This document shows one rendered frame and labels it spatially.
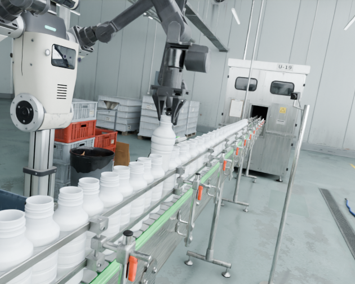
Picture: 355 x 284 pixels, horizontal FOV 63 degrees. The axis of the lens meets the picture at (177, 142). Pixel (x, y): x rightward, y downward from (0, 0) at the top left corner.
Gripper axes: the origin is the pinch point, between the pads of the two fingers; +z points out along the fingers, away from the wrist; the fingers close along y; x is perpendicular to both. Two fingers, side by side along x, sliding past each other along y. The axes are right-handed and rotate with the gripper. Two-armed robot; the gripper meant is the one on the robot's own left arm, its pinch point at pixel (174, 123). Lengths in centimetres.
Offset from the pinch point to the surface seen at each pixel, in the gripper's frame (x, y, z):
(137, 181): -18, -85, 12
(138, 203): -17, -85, 18
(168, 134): -21, -68, 3
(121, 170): -18, -91, 8
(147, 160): -19, -78, 8
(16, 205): 33, -75, 16
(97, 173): 124, 96, 32
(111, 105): 275, 402, -69
